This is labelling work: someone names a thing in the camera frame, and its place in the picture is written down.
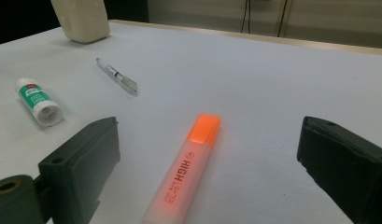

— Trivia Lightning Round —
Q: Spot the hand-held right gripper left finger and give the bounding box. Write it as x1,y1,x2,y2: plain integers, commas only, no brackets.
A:
38,116,121,224

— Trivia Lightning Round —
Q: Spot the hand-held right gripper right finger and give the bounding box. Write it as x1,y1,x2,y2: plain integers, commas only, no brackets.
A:
296,116,382,224

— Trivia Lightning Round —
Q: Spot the white green glue stick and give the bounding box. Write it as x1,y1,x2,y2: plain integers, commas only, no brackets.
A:
15,77,64,127

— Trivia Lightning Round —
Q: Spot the clear ballpoint pen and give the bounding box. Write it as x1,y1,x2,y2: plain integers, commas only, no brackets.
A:
95,57,140,97

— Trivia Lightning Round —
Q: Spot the orange highlighter pen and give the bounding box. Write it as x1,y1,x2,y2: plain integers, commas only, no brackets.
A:
141,113,222,224

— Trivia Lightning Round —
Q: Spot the cream ceramic pen holder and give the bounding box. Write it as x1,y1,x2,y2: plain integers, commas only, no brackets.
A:
50,0,112,45

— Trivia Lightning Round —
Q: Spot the black cable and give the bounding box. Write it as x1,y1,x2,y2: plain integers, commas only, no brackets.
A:
276,0,290,38
240,0,252,34

